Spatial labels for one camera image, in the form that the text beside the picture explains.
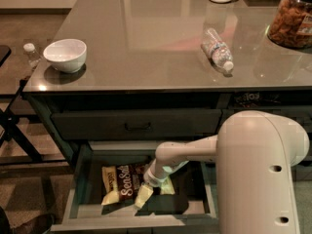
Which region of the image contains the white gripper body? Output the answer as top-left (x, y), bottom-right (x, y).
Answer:
top-left (143, 159), bottom-right (187, 187)

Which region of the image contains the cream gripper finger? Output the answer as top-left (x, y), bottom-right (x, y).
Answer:
top-left (135, 183), bottom-right (153, 209)

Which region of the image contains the brown sea salt chip bag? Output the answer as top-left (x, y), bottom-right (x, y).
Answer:
top-left (100, 162), bottom-right (176, 207)

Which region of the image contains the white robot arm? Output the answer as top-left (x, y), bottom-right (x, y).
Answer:
top-left (143, 110), bottom-right (310, 234)

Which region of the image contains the open grey middle drawer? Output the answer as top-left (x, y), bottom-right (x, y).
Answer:
top-left (52, 141), bottom-right (218, 234)

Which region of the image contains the grey top left drawer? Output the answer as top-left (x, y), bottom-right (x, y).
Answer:
top-left (51, 108), bottom-right (221, 140)

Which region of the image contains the grey counter cabinet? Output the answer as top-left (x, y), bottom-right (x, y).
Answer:
top-left (22, 0), bottom-right (312, 234)

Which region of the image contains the dark snack bag in drawer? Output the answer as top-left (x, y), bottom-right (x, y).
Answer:
top-left (233, 92), bottom-right (281, 108)

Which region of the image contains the clear plastic water bottle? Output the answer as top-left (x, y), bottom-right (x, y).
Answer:
top-left (201, 28), bottom-right (234, 73)

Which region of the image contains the white ceramic bowl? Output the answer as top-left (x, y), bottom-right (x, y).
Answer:
top-left (43, 39), bottom-right (87, 73)

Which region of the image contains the small bottle with white cap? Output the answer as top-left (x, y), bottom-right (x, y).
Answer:
top-left (23, 43), bottom-right (41, 69)

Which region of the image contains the black folding table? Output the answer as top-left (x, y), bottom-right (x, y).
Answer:
top-left (0, 44), bottom-right (66, 166)

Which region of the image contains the clear jar of nuts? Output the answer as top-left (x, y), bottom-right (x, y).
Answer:
top-left (267, 0), bottom-right (312, 49)

